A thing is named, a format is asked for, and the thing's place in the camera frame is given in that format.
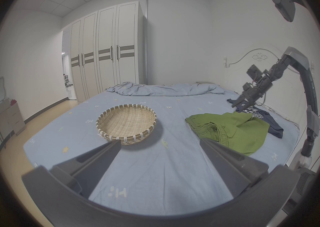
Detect dark blue printed T-shirt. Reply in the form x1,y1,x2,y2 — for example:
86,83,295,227
227,98,284,139

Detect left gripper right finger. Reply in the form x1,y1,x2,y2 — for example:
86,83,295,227
199,138,269,199

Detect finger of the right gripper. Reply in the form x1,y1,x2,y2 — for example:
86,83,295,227
231,97,249,108
236,102,253,113

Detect bed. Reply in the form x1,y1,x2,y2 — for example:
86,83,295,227
23,48,310,216

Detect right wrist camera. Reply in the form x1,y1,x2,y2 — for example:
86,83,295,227
246,64,264,82

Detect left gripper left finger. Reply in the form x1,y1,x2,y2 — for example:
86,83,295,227
49,140,122,198

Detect round woven basket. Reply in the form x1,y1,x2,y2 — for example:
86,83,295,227
96,104,157,145

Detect pale blue quilt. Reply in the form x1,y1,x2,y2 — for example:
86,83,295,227
105,82,225,96

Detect green shorts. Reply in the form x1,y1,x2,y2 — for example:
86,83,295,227
185,112,270,156

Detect pale chest of drawers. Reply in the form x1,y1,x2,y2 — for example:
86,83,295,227
0,98,26,144

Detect white wardrobe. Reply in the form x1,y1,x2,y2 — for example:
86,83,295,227
69,1,148,103

